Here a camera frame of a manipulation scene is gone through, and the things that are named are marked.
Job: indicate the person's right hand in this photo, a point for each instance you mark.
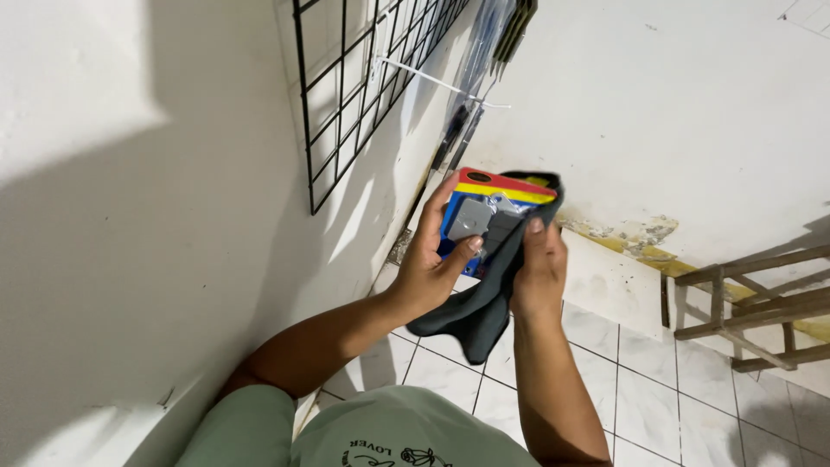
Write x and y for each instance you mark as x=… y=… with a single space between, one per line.
x=541 y=272

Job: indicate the person's green shirt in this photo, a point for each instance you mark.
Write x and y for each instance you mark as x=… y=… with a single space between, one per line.
x=363 y=431

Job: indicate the colourful blister pack with grey parts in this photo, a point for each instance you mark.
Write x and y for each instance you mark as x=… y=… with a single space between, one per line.
x=483 y=217

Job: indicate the white display hook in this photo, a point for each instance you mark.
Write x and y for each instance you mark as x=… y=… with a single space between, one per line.
x=438 y=81

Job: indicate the dark grey cloth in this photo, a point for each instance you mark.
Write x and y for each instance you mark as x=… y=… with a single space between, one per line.
x=483 y=305

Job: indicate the person's left hand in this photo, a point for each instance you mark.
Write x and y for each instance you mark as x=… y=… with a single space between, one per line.
x=421 y=266

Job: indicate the white board leaning on wall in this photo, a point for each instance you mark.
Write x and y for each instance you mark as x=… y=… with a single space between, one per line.
x=609 y=285

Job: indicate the hanging clear plastic packets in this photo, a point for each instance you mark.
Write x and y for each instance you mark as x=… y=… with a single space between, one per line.
x=480 y=71

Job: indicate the wooden stool frame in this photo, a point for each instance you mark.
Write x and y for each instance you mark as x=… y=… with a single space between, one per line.
x=752 y=311

